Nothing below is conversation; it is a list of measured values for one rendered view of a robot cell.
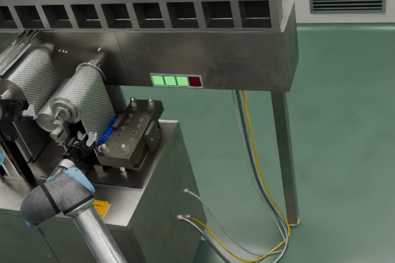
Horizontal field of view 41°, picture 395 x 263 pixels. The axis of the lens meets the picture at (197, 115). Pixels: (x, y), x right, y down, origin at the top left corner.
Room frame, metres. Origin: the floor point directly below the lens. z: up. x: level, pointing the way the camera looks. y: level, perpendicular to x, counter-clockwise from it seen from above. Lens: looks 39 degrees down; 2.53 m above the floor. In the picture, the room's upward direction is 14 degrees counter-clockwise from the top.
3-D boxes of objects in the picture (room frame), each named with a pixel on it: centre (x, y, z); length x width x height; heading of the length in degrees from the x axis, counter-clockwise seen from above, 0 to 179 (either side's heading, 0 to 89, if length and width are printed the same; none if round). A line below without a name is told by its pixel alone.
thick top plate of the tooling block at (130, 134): (1.91, 0.31, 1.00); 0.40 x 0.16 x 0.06; 153
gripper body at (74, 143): (1.72, 0.54, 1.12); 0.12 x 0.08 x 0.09; 153
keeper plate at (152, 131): (1.88, 0.22, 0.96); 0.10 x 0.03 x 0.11; 153
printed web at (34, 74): (2.02, 0.61, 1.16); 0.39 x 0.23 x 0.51; 63
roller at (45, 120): (2.01, 0.60, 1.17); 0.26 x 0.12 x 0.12; 153
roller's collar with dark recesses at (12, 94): (1.94, 0.78, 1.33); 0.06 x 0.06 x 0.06; 63
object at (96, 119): (1.93, 0.44, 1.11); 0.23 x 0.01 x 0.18; 153
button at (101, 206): (1.57, 0.51, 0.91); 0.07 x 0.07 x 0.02; 63
